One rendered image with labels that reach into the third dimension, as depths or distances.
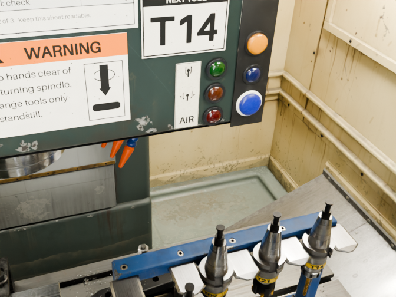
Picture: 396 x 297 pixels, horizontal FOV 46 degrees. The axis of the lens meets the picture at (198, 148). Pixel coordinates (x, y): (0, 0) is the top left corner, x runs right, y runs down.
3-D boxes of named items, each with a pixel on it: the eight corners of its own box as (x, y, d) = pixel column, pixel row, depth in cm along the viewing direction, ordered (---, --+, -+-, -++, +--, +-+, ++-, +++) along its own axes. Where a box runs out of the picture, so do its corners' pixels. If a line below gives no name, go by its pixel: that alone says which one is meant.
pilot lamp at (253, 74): (260, 82, 57) (263, 66, 56) (244, 85, 56) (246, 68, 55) (258, 81, 57) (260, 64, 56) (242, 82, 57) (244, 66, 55)
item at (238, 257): (263, 277, 86) (264, 274, 86) (237, 284, 84) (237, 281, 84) (247, 250, 91) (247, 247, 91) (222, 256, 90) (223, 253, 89)
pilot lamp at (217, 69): (225, 77, 55) (227, 60, 53) (208, 79, 54) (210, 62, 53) (224, 75, 55) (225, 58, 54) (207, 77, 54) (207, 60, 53)
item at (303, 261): (314, 263, 89) (314, 260, 89) (290, 269, 88) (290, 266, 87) (296, 237, 95) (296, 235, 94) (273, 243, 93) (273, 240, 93)
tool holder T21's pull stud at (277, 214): (277, 224, 86) (280, 210, 84) (280, 231, 84) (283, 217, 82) (269, 225, 85) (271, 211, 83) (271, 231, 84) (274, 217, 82)
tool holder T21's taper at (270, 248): (276, 244, 91) (281, 218, 87) (284, 261, 87) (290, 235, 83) (254, 246, 90) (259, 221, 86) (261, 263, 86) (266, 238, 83)
